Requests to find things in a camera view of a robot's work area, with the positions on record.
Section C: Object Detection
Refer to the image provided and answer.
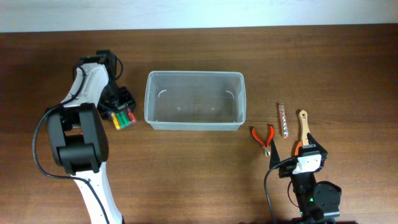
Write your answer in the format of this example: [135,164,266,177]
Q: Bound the clear plastic container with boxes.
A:
[144,71,246,131]

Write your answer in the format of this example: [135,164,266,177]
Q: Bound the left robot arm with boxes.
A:
[41,50,136,223]

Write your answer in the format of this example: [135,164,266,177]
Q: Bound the small red cutting pliers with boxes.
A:
[250,124,275,157]

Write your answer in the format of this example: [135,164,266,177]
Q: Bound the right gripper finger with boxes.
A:
[307,133,325,152]
[269,139,280,169]

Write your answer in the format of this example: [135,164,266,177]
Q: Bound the wooden handle orange scraper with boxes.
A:
[294,110,310,156]

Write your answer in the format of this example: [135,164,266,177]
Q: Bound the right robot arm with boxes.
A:
[264,133,342,223]

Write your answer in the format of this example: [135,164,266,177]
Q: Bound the clear case coloured screwdrivers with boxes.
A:
[109,108,137,130]

